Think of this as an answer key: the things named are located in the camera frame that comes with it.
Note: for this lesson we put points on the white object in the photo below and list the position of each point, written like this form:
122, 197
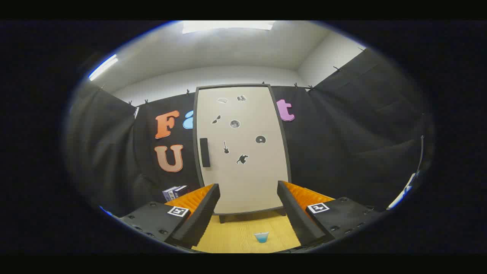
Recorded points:
401, 194

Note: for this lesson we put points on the blue white book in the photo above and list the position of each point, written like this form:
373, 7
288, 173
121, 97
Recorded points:
168, 194

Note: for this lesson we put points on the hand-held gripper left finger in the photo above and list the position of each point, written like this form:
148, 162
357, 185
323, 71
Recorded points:
201, 217

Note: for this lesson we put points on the white cabinet door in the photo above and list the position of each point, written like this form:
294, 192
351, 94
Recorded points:
247, 182

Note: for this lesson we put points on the grey cabinet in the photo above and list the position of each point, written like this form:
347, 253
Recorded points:
195, 152

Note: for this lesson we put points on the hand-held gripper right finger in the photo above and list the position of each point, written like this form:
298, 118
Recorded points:
295, 217

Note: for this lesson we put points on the ceiling light panel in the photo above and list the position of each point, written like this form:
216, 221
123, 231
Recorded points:
102, 67

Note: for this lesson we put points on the black backdrop cloth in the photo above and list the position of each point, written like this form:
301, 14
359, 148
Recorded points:
342, 144

